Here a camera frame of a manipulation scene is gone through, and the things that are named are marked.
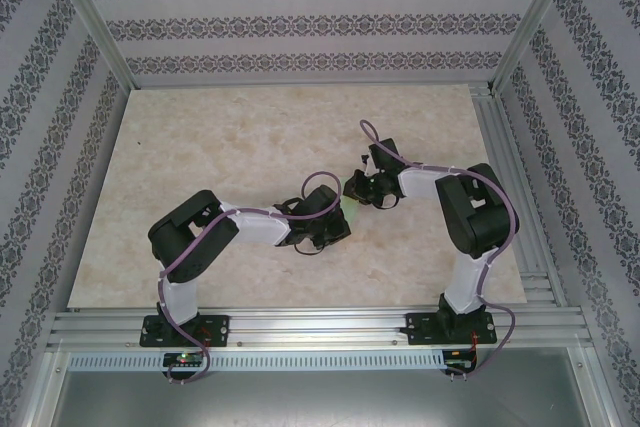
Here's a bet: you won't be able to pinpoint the light green paper sheet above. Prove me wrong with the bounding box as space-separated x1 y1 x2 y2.
342 177 360 228

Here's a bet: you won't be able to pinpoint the grey metal sheet panel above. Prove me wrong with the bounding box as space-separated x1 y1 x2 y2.
49 369 609 427

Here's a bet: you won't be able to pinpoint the beige marble pattern board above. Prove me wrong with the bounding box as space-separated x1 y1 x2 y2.
66 84 530 309

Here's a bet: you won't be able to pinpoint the aluminium side rails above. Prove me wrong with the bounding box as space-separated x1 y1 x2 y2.
468 84 587 309

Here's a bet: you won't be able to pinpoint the right gripper thin black cable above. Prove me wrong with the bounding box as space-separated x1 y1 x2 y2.
372 191 404 211

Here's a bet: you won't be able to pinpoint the long aluminium mounting rail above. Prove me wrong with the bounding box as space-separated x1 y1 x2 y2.
47 304 587 351

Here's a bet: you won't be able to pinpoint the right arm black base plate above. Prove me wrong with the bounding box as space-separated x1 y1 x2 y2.
405 311 497 347

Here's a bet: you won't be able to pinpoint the slotted grey cable duct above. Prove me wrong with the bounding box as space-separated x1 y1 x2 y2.
67 350 446 372

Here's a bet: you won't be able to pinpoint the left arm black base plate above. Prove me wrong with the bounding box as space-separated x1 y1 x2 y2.
138 314 231 350

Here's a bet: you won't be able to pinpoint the aluminium frame post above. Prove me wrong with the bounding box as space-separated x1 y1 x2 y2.
491 0 586 93
38 0 137 92

